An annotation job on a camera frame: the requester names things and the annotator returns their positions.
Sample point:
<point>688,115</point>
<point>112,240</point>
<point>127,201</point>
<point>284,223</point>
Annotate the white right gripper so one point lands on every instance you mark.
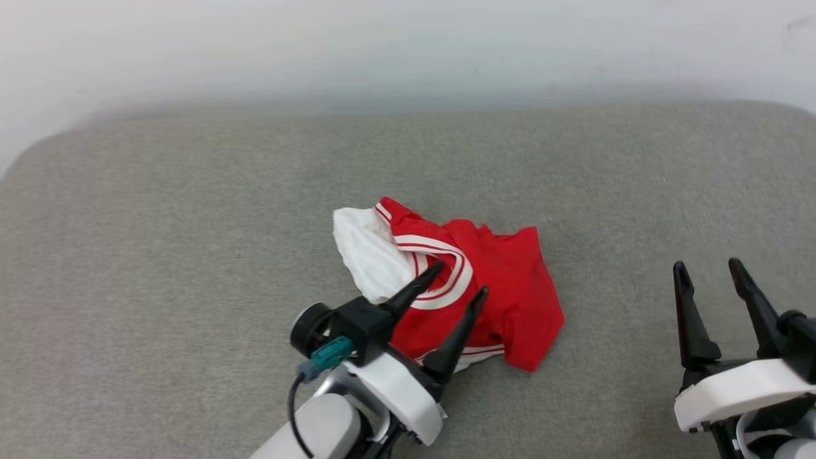
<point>739,389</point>

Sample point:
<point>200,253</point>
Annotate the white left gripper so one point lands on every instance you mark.
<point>401,392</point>

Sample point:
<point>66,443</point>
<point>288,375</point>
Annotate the red and white garment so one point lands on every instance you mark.
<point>510,287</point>

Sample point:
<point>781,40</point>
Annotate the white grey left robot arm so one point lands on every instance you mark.
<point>322,427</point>

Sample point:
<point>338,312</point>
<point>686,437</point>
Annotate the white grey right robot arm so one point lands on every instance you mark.
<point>771,440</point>

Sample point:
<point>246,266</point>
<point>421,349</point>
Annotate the grey fabric sofa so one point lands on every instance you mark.
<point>159,255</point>

